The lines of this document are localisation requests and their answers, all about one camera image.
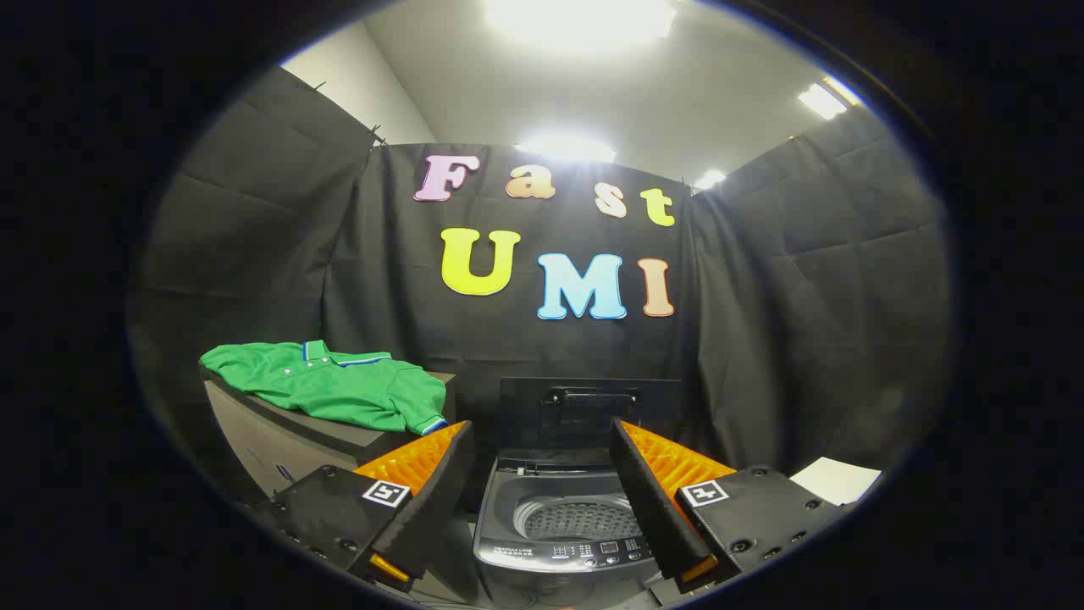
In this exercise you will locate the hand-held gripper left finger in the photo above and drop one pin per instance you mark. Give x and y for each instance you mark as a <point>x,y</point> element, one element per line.
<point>432,500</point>

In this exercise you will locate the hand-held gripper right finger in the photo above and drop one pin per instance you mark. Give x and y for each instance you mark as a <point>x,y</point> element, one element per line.
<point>650,500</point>

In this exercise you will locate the grey top-load washing machine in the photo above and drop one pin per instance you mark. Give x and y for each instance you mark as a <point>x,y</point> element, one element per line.
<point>550,555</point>

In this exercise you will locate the green polo shirt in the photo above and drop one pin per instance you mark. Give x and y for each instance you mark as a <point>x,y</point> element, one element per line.
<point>339,390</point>

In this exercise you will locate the grey cabinet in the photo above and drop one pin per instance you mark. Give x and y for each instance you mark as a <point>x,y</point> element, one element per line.
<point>279,440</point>

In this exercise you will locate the black backdrop cloth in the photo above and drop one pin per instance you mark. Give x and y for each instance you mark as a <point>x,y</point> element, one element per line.
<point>788,296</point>

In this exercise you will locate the ceiling light panel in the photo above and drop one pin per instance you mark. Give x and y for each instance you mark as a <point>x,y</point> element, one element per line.
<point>823,99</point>
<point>710,179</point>
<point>566,147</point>

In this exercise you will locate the large ceiling light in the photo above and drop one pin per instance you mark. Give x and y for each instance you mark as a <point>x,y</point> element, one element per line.
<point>580,19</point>

